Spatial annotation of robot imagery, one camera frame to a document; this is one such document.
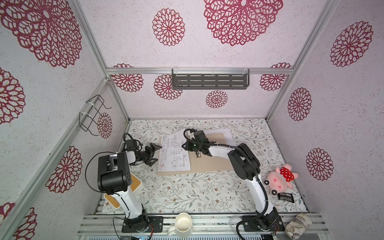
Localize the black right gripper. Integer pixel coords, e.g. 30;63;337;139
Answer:
181;140;202;152

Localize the beige manila folder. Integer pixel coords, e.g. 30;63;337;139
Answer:
157;152;233;176

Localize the white technical drawing sheet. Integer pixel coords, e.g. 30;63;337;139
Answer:
158;130;191;172

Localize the white printed text sheet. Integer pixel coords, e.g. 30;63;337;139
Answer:
204;129;235;146

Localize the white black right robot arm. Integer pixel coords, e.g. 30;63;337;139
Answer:
182;129;274;217

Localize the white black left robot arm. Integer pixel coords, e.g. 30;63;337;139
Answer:
98;140;162;219

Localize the white wooden-top tissue box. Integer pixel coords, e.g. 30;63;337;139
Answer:
104;174;144;209

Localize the white ceramic mug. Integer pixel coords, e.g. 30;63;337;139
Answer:
167;213;193;238

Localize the pink pig plush toy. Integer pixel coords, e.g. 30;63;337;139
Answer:
263;164;299;196

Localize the small black card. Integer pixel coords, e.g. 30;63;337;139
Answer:
278;193;295;203

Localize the marbled patterned cup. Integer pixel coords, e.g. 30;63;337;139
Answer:
285;213;313;240

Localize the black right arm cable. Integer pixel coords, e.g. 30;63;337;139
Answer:
182;128;269;240

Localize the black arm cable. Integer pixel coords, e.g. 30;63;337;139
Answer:
84;131;142;240
182;128;269;240

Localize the grey slotted wall shelf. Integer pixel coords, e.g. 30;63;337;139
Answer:
171;69;250;90

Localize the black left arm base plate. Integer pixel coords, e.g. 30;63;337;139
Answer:
122;210;164;234

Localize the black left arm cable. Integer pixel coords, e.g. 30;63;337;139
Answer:
84;131;142;240

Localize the black wire wall rack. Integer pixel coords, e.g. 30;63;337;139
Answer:
78;95;113;139

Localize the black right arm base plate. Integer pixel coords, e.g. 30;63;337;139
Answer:
242;207;285;232

